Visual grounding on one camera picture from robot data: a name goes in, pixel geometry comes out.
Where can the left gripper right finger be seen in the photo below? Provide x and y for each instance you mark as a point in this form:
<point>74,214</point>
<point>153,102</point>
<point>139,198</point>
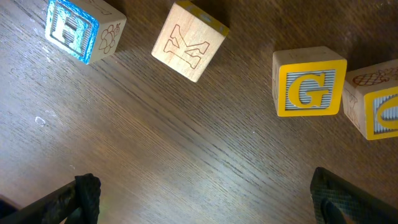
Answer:
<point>335,200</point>

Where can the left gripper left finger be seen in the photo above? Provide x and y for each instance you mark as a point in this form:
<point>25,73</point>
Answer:
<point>76,202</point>

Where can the yellow O block left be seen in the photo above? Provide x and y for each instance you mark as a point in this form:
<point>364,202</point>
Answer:
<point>370,100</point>

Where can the yellow G block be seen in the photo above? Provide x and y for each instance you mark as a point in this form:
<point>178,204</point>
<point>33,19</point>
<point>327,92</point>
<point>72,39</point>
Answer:
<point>307,81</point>

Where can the blue H block upper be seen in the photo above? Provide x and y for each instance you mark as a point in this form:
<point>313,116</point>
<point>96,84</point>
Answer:
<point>89,30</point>

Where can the wooden yellow-sided K block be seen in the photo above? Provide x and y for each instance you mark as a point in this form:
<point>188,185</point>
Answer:
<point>189,39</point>

